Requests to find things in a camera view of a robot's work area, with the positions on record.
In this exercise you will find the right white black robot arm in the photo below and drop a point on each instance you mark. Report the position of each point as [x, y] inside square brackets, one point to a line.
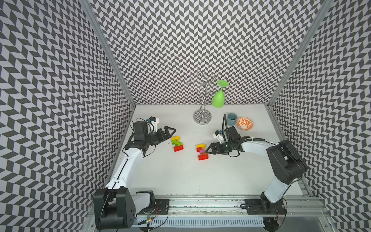
[287, 164]

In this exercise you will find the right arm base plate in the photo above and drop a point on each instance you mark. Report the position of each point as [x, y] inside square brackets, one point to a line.
[264, 207]

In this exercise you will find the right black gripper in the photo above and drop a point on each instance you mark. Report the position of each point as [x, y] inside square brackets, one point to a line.
[217, 144]

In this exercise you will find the yellow long lego brick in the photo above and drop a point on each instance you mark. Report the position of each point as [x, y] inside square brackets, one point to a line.
[177, 138]

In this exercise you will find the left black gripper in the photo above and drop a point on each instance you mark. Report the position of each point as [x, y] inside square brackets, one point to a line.
[163, 137]

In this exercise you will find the aluminium front rail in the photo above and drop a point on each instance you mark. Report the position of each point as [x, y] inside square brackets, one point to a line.
[229, 206]

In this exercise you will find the green plastic wine glass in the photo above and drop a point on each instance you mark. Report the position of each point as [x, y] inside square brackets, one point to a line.
[219, 97]

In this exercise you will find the green lego brick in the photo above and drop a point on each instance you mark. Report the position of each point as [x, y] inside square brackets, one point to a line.
[176, 143]

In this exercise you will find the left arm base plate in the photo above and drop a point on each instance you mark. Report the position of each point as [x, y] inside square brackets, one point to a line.
[159, 206]

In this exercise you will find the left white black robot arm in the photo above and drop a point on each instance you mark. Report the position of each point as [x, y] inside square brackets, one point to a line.
[114, 206]

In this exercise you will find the chrome mug tree stand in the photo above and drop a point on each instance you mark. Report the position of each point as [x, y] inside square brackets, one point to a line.
[200, 84]

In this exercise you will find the grey blue cup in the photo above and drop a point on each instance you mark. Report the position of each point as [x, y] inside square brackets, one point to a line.
[231, 119]

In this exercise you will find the orange patterned small bowl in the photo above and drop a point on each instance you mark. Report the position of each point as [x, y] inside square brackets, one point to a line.
[244, 123]

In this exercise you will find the red long lego brick front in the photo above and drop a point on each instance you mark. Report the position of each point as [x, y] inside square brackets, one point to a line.
[203, 157]

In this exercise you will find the yellow curved lego brick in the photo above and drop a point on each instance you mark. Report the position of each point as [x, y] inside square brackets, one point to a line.
[202, 146]

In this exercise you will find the red long lego brick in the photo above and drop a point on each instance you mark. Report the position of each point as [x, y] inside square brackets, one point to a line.
[178, 148]
[203, 157]

